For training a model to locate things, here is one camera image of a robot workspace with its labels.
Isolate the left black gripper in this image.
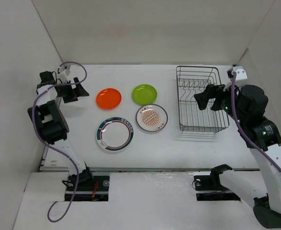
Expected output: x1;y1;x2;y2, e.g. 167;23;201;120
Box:
57;77;89;103

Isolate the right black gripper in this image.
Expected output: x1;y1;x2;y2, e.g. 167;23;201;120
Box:
194;80;246;125

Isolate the orange plastic plate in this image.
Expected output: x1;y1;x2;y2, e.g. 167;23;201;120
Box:
96;88;122;110

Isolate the green plastic plate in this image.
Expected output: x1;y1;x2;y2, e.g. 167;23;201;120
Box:
132;84;158;105

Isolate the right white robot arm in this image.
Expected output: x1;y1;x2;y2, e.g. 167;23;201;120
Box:
194;84;281;229

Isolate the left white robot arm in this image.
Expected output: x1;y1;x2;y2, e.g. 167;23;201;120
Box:
27;71;94;190

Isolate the white plate teal rim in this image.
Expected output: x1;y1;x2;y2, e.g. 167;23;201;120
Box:
96;117;134;152

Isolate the white plate orange sunburst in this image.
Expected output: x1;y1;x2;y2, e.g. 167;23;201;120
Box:
136;104;168;133

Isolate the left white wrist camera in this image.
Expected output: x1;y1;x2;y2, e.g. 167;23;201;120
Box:
56;64;70;83

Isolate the dark wire dish rack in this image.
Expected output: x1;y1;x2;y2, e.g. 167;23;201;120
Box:
176;66;229;133

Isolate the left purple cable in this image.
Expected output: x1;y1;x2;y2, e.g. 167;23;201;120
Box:
32;61;87;222

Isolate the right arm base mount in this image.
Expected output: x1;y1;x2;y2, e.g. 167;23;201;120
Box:
192;172;241;201

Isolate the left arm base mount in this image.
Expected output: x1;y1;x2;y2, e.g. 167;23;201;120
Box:
73;175;110;202

